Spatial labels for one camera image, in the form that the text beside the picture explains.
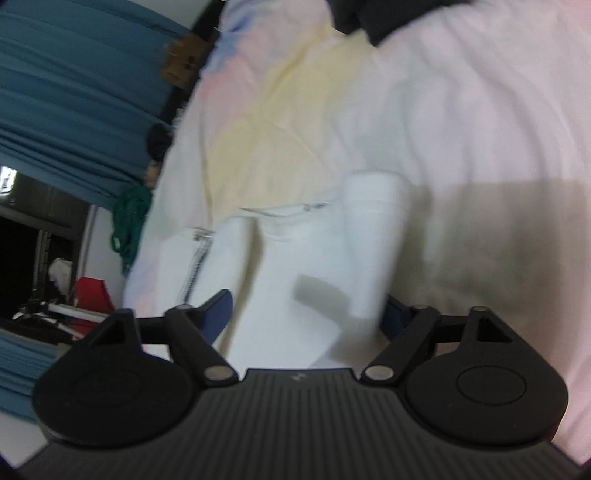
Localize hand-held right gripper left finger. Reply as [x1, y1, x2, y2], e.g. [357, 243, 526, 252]
[71, 289, 240, 388]

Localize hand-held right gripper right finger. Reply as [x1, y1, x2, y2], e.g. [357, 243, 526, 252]
[360, 295, 514, 385]

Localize white pants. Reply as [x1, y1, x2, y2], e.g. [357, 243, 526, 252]
[178, 170, 413, 370]

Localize red garment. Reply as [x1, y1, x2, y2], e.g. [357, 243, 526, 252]
[74, 276, 116, 340]

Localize green garment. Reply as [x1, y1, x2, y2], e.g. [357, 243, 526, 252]
[111, 185, 154, 274]

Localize white plastic bag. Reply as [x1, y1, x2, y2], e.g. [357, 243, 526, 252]
[48, 257, 75, 296]

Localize black clothing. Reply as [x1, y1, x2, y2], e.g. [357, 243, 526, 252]
[147, 122, 175, 162]

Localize blue curtain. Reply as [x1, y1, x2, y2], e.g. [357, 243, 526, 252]
[0, 0, 205, 209]
[0, 330, 71, 419]

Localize pastel bedsheet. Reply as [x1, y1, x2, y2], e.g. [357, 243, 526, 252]
[122, 0, 591, 462]

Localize brown paper bag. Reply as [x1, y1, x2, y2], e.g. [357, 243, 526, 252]
[161, 33, 211, 86]

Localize dark cloth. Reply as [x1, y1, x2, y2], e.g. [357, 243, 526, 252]
[330, 0, 479, 47]

